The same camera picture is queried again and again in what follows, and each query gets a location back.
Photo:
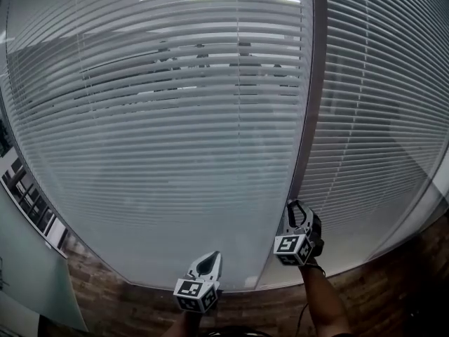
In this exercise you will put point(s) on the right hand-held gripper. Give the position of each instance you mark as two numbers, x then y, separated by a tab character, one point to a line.
287	246

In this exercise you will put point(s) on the person's right forearm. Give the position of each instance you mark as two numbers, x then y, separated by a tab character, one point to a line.
322	300

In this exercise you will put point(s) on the person's dark clothing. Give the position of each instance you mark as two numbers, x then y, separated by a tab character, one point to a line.
242	332

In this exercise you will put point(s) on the person's left forearm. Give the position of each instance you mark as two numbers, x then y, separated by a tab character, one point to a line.
187	325

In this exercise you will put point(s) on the black railing with wooden handrail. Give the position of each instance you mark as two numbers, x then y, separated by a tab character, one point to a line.
31	202

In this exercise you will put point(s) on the person's right hand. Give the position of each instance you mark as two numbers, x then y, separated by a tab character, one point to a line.
317	239

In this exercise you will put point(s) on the grey aluminium frame post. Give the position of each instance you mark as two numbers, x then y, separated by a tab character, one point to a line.
315	111

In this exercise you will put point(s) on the frosted glass door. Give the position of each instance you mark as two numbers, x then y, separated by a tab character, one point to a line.
31	269

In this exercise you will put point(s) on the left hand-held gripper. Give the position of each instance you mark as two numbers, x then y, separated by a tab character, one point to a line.
191	290

